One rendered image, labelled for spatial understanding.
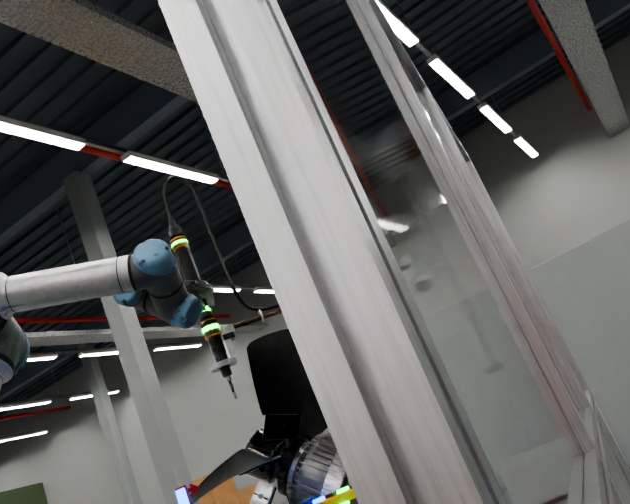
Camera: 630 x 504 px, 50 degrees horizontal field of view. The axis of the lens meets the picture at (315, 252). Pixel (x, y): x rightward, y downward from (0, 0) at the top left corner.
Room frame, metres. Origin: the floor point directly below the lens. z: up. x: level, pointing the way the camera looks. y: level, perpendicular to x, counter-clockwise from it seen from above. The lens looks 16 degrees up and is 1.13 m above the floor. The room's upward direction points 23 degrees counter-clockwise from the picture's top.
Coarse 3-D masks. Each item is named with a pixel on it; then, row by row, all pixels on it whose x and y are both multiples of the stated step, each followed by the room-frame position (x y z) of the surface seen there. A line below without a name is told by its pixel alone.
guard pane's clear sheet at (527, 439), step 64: (320, 0) 0.58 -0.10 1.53; (320, 64) 0.42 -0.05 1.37; (384, 64) 0.97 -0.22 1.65; (384, 128) 0.59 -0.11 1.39; (384, 192) 0.43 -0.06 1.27; (448, 192) 0.97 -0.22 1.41; (448, 256) 0.61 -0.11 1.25; (448, 320) 0.45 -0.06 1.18; (512, 320) 0.97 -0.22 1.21; (512, 384) 0.62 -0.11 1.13; (512, 448) 0.46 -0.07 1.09; (576, 448) 0.97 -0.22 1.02
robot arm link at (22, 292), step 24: (96, 264) 1.27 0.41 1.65; (120, 264) 1.27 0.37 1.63; (144, 264) 1.25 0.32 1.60; (168, 264) 1.27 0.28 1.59; (0, 288) 1.24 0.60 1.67; (24, 288) 1.25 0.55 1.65; (48, 288) 1.25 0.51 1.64; (72, 288) 1.26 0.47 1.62; (96, 288) 1.27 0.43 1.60; (120, 288) 1.28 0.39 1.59; (144, 288) 1.30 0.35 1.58; (168, 288) 1.32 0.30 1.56; (0, 312) 1.25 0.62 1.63
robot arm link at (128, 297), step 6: (120, 294) 1.39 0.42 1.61; (126, 294) 1.39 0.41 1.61; (132, 294) 1.38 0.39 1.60; (138, 294) 1.39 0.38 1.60; (144, 294) 1.40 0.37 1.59; (120, 300) 1.39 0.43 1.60; (126, 300) 1.39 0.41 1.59; (132, 300) 1.39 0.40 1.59; (138, 300) 1.40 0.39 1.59; (126, 306) 1.42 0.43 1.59; (132, 306) 1.41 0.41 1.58; (138, 306) 1.42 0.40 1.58
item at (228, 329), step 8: (224, 328) 1.70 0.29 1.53; (232, 328) 1.70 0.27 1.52; (224, 336) 1.69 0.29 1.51; (232, 336) 1.69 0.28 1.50; (224, 344) 1.71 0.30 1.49; (232, 344) 1.70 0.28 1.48; (232, 352) 1.69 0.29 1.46; (224, 360) 1.67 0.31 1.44; (232, 360) 1.68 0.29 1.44; (216, 368) 1.67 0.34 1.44
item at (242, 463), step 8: (232, 456) 1.44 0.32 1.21; (240, 456) 1.47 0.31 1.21; (248, 456) 1.50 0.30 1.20; (256, 456) 1.54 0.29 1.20; (224, 464) 1.45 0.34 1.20; (232, 464) 1.48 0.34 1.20; (240, 464) 1.53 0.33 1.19; (248, 464) 1.57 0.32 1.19; (256, 464) 1.64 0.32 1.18; (216, 472) 1.46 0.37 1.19; (224, 472) 1.50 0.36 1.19; (232, 472) 1.56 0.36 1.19; (240, 472) 1.65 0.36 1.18; (208, 480) 1.47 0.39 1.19; (216, 480) 1.52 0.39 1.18; (224, 480) 1.60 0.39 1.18; (200, 488) 1.48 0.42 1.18; (208, 488) 1.54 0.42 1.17; (192, 496) 1.48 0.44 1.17; (200, 496) 1.55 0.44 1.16
